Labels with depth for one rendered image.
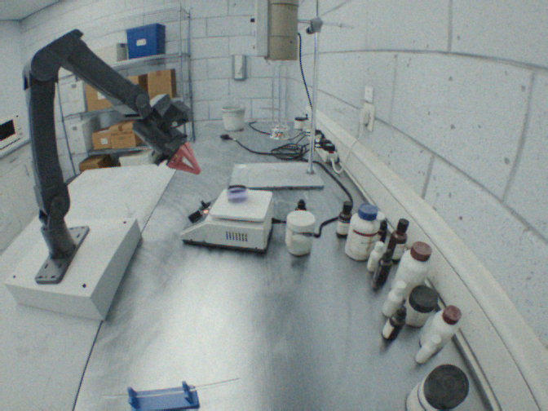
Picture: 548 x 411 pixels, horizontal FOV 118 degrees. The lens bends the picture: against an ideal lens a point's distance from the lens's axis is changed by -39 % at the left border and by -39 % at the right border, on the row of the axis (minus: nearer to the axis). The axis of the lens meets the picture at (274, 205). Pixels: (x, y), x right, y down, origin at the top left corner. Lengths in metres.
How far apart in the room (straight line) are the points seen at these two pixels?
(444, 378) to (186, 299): 0.44
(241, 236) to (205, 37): 2.54
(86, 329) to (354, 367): 0.46
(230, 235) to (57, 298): 0.38
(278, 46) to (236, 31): 2.10
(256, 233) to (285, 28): 0.57
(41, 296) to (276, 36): 0.85
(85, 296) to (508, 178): 0.72
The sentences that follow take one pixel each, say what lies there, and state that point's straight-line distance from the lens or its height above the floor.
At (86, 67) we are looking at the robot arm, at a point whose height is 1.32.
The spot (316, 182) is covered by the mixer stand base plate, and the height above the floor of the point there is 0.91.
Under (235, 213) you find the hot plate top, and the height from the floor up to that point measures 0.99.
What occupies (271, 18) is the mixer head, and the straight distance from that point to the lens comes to 0.83.
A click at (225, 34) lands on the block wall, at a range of 2.90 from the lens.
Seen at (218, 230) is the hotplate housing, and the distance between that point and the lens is 0.58.
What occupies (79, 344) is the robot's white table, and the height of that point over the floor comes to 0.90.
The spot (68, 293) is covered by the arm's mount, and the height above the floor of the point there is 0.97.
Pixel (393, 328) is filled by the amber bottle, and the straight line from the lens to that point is 0.45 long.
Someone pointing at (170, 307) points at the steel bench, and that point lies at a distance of 0.51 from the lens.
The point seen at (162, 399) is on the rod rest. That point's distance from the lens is 0.41.
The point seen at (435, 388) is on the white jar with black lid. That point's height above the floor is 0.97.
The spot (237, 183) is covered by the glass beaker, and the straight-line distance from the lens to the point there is 0.56.
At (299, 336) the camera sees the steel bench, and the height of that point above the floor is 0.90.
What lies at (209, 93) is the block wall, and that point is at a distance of 2.92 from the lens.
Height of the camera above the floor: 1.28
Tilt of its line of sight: 30 degrees down
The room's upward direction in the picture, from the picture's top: 1 degrees clockwise
